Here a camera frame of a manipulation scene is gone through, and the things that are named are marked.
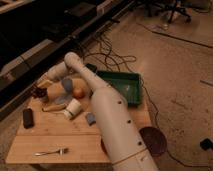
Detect dark grape bunch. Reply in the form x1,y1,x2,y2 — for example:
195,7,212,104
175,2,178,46
31,86,47,98

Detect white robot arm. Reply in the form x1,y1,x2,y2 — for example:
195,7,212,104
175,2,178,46
47,52,159,171

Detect white paper cup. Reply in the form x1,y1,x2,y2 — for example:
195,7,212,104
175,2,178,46
63,98,83,120

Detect light blue plate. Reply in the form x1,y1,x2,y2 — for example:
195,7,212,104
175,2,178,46
54,93,73,105

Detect yellow banana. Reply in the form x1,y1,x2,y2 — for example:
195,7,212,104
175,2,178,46
42,104,66,112

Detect yellow apple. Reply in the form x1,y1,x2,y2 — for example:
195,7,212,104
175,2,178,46
73,88,85,99

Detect black rectangular block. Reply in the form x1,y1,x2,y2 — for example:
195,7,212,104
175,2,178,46
23,108,34,129

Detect blue cloth sponge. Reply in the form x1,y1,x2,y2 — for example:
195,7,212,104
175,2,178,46
85,112,96,126

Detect silver fork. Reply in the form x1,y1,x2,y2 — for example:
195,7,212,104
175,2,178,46
34,148,69,156

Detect green plastic tray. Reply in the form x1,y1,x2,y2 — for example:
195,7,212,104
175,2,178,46
97,70,142,106

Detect orange translucent bowl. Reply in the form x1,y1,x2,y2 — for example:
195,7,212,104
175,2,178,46
101,139,107,155

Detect dark round floor disc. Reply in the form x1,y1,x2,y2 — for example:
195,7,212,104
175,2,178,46
139,126,167,157

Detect office chair base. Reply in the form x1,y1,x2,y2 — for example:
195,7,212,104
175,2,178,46
147,0,191,24

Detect black object on floor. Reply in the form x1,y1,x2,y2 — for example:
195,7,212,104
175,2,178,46
200,138,213,150

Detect black floor cables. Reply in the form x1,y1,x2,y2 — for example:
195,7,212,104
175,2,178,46
79,31,161,128

